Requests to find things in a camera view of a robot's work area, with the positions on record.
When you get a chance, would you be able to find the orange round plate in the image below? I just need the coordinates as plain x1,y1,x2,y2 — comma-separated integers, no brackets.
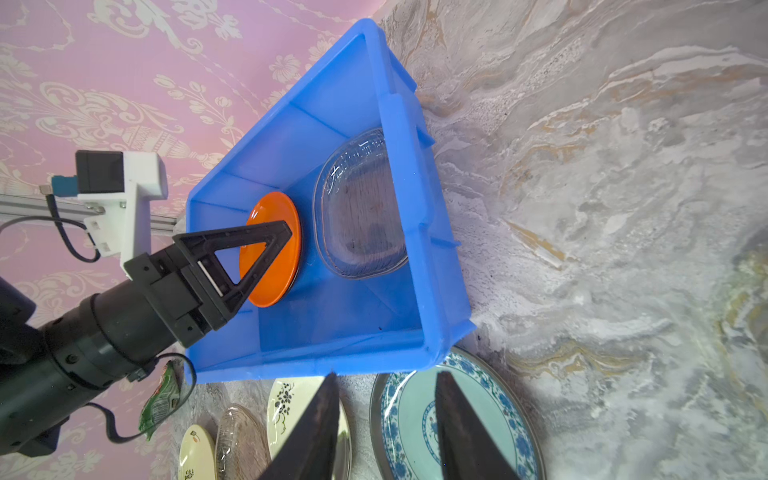
238,191,303,309

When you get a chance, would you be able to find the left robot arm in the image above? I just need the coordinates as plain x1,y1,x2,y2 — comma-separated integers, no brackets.
1,221,294,457

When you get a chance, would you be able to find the yellow floral plate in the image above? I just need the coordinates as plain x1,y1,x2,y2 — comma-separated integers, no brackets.
178,424,217,480

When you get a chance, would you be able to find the brown tinted glass plate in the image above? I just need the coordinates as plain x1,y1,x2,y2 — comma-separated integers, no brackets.
215,404,270,480

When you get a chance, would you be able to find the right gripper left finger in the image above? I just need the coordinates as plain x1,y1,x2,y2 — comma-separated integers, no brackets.
261,373,340,479

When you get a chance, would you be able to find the cream plate with black patch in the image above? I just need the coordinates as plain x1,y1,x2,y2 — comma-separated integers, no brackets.
267,376,353,480

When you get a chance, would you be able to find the teal blue patterned plate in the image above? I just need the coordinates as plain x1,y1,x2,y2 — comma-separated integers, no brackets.
370,348,547,479

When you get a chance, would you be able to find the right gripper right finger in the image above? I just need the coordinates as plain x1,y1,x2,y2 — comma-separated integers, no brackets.
435,372,519,480

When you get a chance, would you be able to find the clear glass plate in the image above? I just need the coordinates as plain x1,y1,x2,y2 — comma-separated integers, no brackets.
312,128,408,280

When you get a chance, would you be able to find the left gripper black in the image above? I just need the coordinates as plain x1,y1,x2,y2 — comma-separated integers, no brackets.
122,220,293,349

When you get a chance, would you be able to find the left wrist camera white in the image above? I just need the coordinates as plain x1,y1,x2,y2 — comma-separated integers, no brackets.
51,150,168,264

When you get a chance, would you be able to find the blue plastic bin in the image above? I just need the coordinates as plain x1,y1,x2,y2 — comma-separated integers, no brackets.
186,19,474,383

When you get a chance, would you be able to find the green red snack packet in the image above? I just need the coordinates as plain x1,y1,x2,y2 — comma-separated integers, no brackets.
139,362,180,441

